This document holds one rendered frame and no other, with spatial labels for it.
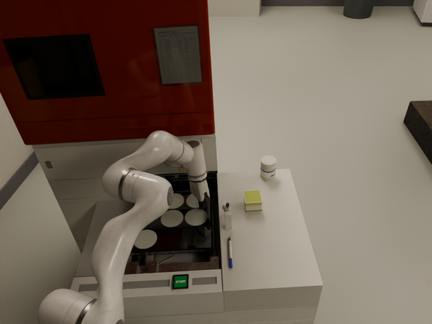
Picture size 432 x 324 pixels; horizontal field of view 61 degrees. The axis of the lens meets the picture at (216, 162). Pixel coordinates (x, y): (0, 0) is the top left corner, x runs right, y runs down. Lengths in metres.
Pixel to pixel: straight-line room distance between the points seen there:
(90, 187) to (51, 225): 1.29
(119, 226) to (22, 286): 1.86
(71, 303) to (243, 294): 0.59
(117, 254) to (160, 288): 0.37
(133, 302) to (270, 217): 0.63
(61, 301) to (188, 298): 0.48
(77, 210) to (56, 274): 0.87
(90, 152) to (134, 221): 0.74
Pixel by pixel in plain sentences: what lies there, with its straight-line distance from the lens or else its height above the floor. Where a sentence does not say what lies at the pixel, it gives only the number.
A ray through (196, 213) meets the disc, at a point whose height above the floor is 0.90.
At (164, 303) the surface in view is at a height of 0.91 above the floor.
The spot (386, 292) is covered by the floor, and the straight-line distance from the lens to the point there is 2.64.
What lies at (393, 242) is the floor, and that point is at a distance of 2.91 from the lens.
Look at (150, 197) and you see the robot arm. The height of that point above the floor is 1.40.
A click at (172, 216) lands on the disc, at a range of 1.68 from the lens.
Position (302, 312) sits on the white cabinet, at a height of 0.79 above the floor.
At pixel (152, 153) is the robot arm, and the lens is 1.14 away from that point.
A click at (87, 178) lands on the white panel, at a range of 1.87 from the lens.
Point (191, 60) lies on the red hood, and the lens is 1.40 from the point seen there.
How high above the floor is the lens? 2.13
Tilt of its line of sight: 40 degrees down
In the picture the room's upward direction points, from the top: 3 degrees counter-clockwise
